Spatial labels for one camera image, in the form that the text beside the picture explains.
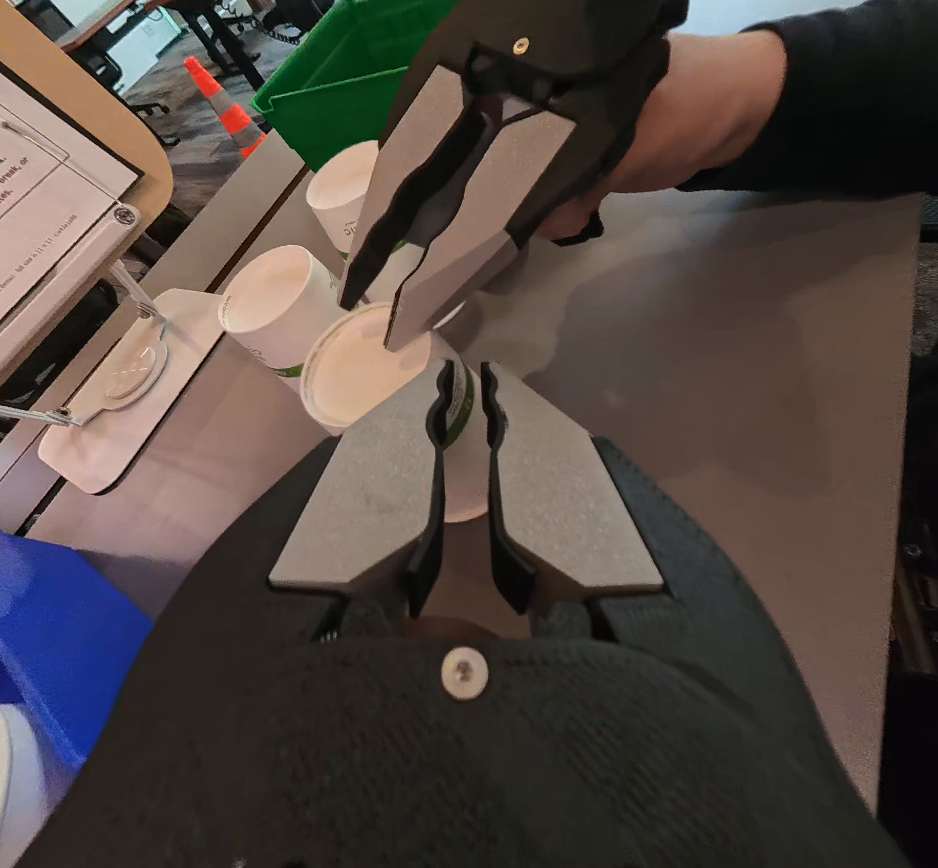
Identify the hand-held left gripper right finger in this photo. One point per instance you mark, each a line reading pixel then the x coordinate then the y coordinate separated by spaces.
pixel 564 509

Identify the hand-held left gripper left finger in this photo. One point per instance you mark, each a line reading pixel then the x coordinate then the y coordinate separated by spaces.
pixel 366 509

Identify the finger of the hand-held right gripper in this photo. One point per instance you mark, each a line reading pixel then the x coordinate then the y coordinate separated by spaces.
pixel 414 135
pixel 505 179

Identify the blue plastic bin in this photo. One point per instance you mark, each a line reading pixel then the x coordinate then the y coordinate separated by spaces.
pixel 66 626

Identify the person's right forearm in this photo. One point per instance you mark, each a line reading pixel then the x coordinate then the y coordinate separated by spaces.
pixel 857 99

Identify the person's right hand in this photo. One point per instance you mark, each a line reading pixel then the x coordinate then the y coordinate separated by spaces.
pixel 711 99

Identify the green plastic bin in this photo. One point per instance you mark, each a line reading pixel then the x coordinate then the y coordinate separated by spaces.
pixel 344 77

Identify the orange traffic cone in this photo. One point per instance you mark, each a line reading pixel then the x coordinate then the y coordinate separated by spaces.
pixel 227 110

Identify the wooden board document stand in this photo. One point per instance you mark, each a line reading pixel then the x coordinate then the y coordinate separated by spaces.
pixel 110 436

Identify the printed instruction sheet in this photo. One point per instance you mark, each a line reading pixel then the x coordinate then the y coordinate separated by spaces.
pixel 44 208

